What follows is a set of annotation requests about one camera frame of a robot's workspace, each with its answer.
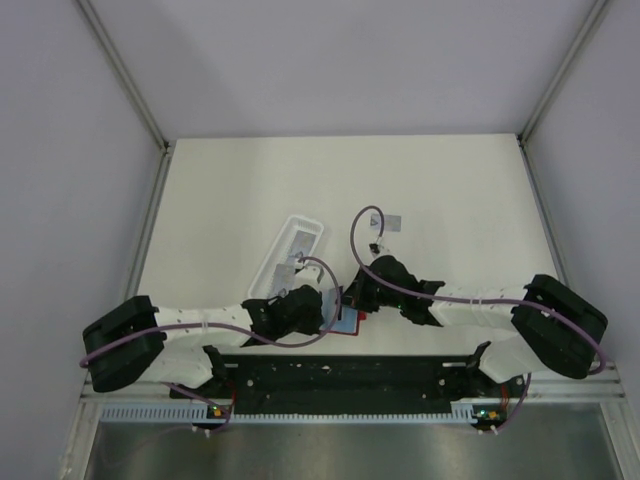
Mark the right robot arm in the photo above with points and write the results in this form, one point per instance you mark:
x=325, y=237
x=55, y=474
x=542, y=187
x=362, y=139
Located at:
x=550, y=327

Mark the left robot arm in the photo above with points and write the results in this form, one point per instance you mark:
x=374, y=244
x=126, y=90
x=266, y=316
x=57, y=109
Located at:
x=140, y=341

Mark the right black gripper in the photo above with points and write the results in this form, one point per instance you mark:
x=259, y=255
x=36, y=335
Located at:
x=355, y=294

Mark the red leather card holder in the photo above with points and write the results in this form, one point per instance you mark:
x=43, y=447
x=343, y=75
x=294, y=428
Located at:
x=348, y=320

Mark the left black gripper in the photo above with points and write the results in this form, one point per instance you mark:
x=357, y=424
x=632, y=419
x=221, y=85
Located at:
x=313, y=326

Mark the aluminium frame rail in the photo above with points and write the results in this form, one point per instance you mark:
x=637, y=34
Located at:
x=549, y=387

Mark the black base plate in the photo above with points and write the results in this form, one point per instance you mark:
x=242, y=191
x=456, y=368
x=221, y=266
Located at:
x=353, y=380

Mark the silver card on table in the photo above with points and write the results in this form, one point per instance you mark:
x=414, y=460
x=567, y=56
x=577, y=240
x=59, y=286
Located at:
x=390, y=223

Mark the white plastic basket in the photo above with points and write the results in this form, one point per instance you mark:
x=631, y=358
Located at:
x=279, y=252

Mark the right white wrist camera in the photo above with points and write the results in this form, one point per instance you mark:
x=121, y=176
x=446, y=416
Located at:
x=377, y=248

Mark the white slotted cable duct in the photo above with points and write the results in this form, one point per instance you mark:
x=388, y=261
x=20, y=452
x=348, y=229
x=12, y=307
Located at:
x=420, y=412

